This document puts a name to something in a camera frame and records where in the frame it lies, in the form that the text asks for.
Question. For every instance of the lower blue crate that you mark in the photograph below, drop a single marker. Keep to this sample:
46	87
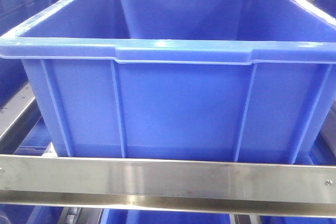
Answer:
141	216

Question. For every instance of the steel side rail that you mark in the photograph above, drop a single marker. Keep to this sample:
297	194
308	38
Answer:
18	116

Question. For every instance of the upper steel shelf rail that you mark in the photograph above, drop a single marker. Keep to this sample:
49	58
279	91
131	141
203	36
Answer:
169	185

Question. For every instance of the middle blue plastic crate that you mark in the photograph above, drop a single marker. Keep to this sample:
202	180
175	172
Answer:
207	80

